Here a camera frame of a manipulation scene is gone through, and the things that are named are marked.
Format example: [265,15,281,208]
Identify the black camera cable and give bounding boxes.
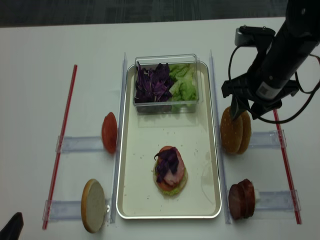
[228,44,320,124]

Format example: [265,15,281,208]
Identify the sesame bun top front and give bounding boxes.
[220,106,243,154]

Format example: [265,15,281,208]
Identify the clear left lower pusher track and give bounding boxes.
[42,200,82,222]

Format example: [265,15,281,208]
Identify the clear pusher track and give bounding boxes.
[55,136,104,154]
[248,130,287,149]
[42,200,82,222]
[254,190,301,212]

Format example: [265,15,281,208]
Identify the sliced ham stack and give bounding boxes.
[228,178,256,220]

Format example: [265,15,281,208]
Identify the white bun bottom slice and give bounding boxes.
[80,178,106,234]

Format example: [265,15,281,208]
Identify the red left guide rail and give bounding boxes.
[42,64,78,230]

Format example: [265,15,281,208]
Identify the clear right lower pusher track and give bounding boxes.
[254,190,301,212]

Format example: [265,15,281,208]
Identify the black left gripper tip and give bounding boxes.
[0,212,24,240]

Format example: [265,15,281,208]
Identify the red right guide rail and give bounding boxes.
[276,123,302,225]

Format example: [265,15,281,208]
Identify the red guide rail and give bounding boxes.
[42,64,78,230]
[276,123,302,225]

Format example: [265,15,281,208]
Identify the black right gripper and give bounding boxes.
[221,73,299,120]

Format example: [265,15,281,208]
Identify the sesame bun top rear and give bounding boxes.
[237,111,252,155]

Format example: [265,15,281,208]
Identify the purple cabbage leaves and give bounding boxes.
[134,62,174,104]

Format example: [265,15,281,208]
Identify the sesame bun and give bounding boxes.
[220,106,243,154]
[237,111,252,155]

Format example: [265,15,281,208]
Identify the clear right upper pusher track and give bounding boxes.
[248,130,287,149]

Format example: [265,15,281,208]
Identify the bun bottom with fillings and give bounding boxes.
[152,146,188,197]

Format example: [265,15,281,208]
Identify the clear left upper pusher track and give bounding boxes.
[55,136,104,154]

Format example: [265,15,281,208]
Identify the metal serving tray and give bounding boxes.
[116,62,222,219]

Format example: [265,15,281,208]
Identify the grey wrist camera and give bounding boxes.
[234,25,276,46]

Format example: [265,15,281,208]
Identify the clear left long rail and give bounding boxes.
[109,52,128,224]

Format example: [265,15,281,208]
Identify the clear plastic salad box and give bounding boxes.
[133,54,203,115]

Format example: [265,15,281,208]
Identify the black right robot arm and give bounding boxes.
[221,0,320,120]

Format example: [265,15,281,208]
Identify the green lettuce leaves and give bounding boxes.
[169,63,197,102]

